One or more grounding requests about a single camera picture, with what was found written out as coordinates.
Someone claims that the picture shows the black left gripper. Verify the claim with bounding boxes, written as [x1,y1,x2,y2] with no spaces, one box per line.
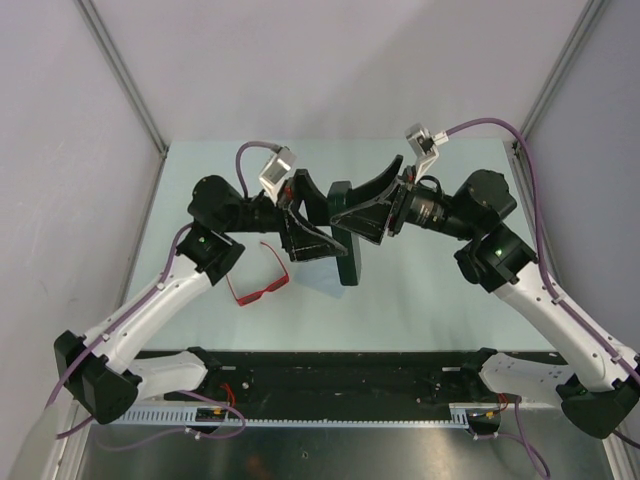
[222,171,347,264]

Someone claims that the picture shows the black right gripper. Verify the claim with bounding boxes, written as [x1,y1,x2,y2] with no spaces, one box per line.
[331,155,479,244]

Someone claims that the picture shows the light blue cleaning cloth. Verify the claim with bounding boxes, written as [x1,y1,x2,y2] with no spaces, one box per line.
[294,258,346,299]

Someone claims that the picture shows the dark green glasses case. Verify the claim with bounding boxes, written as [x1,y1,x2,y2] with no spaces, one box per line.
[327,181,361,286]

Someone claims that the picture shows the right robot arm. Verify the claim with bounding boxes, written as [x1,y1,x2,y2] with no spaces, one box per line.
[330,158,639,439]

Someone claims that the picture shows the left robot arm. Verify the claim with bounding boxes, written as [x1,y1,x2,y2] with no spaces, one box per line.
[54,169,348,424]

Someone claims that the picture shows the red sunglasses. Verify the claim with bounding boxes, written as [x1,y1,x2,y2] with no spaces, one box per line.
[225,240,290,307]

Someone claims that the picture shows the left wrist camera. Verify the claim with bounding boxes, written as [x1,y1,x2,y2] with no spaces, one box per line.
[258,147,296,204]

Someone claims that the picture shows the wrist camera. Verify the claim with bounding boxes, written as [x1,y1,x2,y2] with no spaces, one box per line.
[405,123,449,181]
[258,147,296,204]

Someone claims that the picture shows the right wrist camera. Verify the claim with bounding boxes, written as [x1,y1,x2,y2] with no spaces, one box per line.
[405,123,449,181]

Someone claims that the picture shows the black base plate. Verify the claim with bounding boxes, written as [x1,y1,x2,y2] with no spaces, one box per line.
[102,347,586,421]

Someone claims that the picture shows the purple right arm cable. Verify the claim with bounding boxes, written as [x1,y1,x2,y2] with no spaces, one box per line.
[444,116,640,446]

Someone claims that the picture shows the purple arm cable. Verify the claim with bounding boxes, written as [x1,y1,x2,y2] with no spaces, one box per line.
[44,141,286,441]
[444,116,640,446]

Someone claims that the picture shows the grey slotted cable duct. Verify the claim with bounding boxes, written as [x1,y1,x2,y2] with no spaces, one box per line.
[111,400,498,428]

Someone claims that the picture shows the right aluminium frame post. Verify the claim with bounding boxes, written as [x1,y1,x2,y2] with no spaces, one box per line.
[520,0,611,145]

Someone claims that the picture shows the aluminium frame post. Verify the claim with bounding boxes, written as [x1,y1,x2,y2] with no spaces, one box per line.
[73,0,169,159]
[520,0,611,145]

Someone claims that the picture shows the left aluminium frame post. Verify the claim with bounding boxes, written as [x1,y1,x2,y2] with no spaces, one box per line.
[73,0,169,159]

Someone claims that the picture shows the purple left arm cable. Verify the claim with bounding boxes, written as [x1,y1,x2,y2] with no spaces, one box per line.
[44,141,286,441]

